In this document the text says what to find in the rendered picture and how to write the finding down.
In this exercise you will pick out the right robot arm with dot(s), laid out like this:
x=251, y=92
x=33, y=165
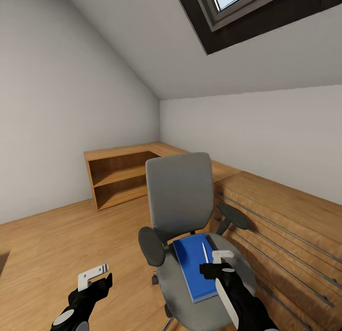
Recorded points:
x=247, y=312

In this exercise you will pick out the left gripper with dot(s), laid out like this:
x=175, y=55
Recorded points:
x=97, y=291

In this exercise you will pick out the cabinet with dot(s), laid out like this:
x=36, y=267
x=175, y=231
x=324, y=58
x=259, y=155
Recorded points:
x=294, y=246

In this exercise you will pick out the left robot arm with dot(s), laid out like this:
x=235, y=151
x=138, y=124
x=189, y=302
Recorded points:
x=82, y=300

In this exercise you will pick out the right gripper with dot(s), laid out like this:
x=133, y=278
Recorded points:
x=209, y=269

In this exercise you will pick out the folder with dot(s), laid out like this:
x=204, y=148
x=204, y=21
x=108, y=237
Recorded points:
x=190, y=254

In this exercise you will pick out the fixed window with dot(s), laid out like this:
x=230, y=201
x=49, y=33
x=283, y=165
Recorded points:
x=223, y=23

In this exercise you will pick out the swivel chair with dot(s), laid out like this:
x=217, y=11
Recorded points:
x=181, y=200

